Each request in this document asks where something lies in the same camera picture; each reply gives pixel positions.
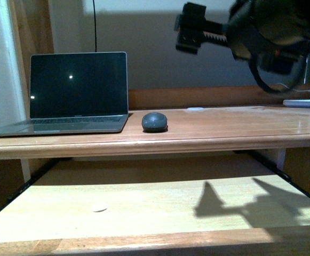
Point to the dark grey wireless mouse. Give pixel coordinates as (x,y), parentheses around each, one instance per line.
(154,122)

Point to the white round desk grommet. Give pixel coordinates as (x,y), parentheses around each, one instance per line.
(195,109)

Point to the wooden desk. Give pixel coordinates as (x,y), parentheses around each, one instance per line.
(211,129)

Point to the grey open laptop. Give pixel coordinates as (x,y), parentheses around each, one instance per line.
(75,93)

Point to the wooden pull-out keyboard tray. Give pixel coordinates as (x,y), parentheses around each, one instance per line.
(229,205)

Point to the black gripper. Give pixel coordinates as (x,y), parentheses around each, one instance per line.
(276,32)

